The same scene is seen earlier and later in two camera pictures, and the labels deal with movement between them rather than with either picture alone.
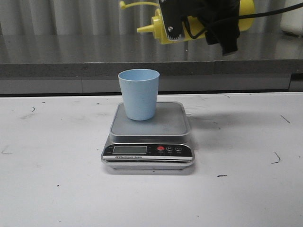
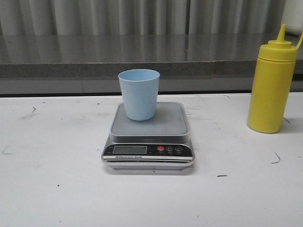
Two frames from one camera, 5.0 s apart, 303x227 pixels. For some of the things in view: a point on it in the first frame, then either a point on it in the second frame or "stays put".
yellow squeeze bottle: (246, 22) -> (272, 84)
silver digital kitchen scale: (162, 143) stays put
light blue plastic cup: (140, 87) stays put
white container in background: (292, 21) stays put
